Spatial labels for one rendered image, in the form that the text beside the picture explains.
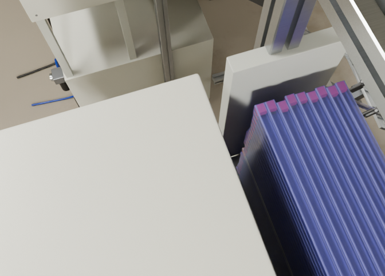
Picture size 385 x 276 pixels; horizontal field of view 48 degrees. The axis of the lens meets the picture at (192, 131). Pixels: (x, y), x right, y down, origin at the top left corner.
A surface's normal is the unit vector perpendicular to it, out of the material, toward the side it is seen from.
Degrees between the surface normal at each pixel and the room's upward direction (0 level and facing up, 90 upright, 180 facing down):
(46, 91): 0
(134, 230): 0
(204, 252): 0
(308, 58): 90
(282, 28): 90
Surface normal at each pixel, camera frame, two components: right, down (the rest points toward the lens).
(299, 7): -0.95, 0.29
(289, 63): 0.31, 0.87
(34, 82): 0.00, -0.39
